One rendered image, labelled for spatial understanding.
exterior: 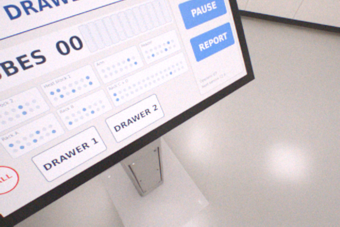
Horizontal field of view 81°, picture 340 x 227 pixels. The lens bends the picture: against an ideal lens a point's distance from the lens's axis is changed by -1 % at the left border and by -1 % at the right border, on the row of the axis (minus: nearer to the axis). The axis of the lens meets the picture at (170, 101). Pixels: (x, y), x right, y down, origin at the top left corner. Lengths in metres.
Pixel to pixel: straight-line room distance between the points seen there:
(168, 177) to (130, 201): 0.25
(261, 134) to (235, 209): 0.55
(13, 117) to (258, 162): 1.37
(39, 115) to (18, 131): 0.03
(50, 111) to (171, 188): 1.04
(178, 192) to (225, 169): 0.34
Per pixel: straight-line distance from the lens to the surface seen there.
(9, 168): 0.35
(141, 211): 1.27
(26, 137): 0.33
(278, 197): 1.47
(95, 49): 0.32
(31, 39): 0.32
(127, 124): 0.34
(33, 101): 0.32
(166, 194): 1.27
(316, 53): 2.44
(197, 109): 0.39
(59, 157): 0.34
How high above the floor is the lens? 1.29
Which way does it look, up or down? 55 degrees down
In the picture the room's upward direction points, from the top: 1 degrees clockwise
